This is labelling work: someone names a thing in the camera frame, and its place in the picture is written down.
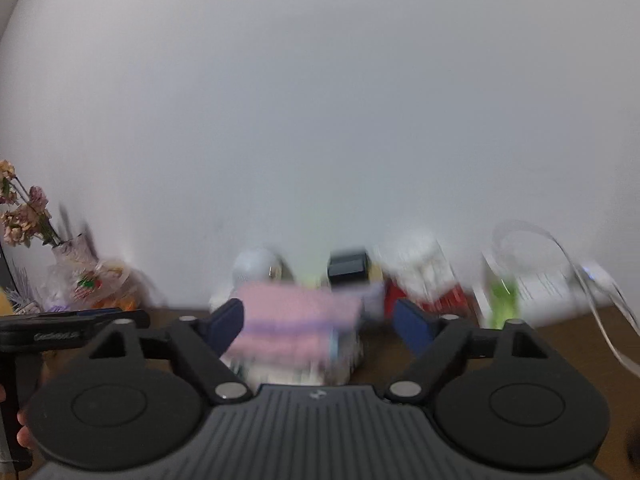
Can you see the white power strip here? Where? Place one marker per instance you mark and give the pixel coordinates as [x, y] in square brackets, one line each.
[555, 285]

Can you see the green spray bottle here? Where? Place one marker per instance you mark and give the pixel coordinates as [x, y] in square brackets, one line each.
[502, 295]

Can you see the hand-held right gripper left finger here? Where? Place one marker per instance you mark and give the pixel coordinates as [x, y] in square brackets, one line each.
[227, 322]

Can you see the clear plastic snack bag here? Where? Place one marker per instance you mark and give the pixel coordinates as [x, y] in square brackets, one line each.
[95, 280]

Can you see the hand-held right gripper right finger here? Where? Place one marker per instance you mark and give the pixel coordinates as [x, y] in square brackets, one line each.
[412, 322]

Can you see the black box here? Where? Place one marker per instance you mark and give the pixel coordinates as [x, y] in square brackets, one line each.
[348, 267]

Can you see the pink and blue cloth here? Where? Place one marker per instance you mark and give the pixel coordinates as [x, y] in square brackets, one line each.
[292, 310]

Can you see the white round lamp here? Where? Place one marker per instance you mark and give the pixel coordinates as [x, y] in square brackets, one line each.
[257, 267]

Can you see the person's left hand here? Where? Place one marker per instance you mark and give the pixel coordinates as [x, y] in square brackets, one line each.
[24, 430]

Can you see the red tissue box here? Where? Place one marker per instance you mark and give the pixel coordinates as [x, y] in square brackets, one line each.
[425, 280]

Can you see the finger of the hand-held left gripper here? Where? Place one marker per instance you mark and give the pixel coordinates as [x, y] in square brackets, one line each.
[100, 316]

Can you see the lavender box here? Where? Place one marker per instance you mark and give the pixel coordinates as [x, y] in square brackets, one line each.
[372, 302]

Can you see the pink dried flowers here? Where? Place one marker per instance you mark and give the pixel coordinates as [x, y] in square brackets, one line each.
[25, 210]

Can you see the cream green-flower folded cloth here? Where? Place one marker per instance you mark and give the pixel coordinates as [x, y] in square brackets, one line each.
[346, 357]

